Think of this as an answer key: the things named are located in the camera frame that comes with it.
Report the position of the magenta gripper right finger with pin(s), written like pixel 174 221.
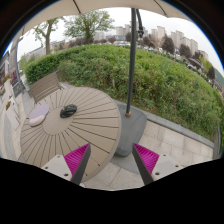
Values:
pixel 153 166

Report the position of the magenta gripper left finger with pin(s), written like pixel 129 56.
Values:
pixel 70 167

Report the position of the black computer mouse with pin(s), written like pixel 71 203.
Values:
pixel 68 111

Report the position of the grey umbrella base slab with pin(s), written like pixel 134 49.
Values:
pixel 132 129

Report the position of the round beige slatted table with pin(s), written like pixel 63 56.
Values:
pixel 96 122

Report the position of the green hedge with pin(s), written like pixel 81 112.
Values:
pixel 161 86

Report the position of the beige slatted bench chair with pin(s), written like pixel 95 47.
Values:
pixel 45 86

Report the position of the dark umbrella pole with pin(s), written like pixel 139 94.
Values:
pixel 134 16

